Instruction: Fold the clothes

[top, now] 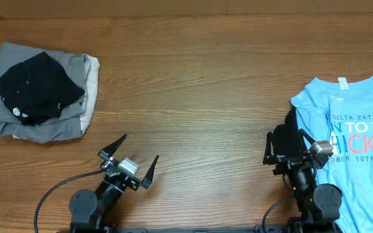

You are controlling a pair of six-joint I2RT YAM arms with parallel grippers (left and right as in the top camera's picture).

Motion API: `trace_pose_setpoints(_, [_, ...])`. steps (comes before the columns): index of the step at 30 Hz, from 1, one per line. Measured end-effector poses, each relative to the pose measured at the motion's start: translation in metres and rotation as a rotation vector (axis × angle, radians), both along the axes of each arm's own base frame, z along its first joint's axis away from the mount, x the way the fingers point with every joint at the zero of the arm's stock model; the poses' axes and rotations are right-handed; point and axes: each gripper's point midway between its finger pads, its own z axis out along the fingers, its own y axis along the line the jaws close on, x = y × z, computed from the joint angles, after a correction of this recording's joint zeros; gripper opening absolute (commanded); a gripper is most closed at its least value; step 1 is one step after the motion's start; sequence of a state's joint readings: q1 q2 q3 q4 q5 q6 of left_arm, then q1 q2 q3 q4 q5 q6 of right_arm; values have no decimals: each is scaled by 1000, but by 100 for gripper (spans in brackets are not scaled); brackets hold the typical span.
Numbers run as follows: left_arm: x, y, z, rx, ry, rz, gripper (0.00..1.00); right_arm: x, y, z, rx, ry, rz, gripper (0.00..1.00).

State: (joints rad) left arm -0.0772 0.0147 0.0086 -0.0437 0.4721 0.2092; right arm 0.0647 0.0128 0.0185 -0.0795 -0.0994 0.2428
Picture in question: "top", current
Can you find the folded grey garment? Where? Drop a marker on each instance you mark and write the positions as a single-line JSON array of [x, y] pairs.
[[8, 126]]

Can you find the light blue printed t-shirt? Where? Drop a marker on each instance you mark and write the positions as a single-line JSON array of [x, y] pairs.
[[342, 114]]

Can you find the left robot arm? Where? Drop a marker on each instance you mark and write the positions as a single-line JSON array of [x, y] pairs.
[[90, 209]]

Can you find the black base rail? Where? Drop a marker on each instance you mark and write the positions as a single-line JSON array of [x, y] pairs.
[[255, 229]]

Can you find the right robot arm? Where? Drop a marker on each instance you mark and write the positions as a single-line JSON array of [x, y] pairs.
[[318, 204]]

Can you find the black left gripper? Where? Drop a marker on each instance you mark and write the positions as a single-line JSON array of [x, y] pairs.
[[107, 151]]

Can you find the black t-shirt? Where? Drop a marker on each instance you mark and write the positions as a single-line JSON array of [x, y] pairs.
[[285, 136]]

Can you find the folded black garment with logo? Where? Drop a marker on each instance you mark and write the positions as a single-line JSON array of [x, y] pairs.
[[38, 89]]

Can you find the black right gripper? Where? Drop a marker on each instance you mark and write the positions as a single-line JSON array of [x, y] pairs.
[[287, 162]]

